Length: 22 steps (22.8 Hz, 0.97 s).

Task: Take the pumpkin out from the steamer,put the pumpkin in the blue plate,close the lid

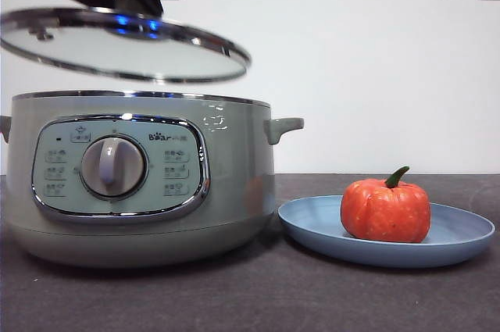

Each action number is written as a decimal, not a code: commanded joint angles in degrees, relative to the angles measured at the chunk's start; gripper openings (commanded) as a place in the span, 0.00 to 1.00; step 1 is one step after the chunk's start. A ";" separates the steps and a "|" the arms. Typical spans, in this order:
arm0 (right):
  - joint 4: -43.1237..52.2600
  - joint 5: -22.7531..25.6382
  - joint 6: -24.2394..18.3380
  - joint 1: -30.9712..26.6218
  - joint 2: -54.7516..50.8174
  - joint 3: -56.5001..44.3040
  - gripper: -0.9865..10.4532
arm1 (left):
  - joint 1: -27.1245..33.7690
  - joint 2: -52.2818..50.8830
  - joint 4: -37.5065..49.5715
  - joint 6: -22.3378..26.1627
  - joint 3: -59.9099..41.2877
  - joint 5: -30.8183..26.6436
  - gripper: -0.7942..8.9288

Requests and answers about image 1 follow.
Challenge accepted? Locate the blue round plate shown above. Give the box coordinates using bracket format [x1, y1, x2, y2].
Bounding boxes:
[277, 195, 496, 270]

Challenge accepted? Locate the pale green electric steamer pot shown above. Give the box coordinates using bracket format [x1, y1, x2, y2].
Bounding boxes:
[0, 90, 305, 270]

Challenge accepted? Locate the small orange pumpkin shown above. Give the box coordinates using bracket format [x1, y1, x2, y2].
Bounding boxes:
[340, 166, 432, 244]

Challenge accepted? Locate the glass lid with green knob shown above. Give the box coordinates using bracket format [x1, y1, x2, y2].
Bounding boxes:
[0, 0, 252, 84]

